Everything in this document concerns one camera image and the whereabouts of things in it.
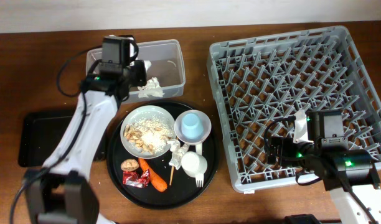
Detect white tissue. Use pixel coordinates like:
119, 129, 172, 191
138, 77, 164, 98

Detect grey plate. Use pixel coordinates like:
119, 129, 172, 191
120, 105, 174, 159

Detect pink plastic bowl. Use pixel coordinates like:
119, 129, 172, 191
174, 110, 212, 145

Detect light blue plastic cup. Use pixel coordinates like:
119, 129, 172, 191
181, 113, 204, 139

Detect red foil wrapper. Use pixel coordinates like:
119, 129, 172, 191
123, 170, 150, 189

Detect white plastic cup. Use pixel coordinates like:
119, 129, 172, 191
181, 151, 207, 177

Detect white plastic fork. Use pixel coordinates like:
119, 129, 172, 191
195, 143, 204, 187

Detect rice and nut leftovers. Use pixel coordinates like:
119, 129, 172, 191
123, 118, 174, 155

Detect white napkin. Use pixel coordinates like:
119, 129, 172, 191
167, 139, 190, 170

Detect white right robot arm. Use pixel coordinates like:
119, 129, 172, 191
263, 110, 381, 223

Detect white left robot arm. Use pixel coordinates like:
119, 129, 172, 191
9, 35, 151, 223

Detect grey dishwasher rack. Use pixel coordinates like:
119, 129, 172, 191
207, 26, 381, 193

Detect walnut shell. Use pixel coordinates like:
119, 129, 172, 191
120, 159, 139, 172

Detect round black tray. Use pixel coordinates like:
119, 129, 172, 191
106, 100, 220, 210

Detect black rectangular tray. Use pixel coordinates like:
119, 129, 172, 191
17, 108, 107, 168

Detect wooden chopstick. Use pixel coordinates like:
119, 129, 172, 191
169, 135, 179, 187

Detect orange carrot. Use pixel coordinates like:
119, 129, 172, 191
138, 158, 167, 192

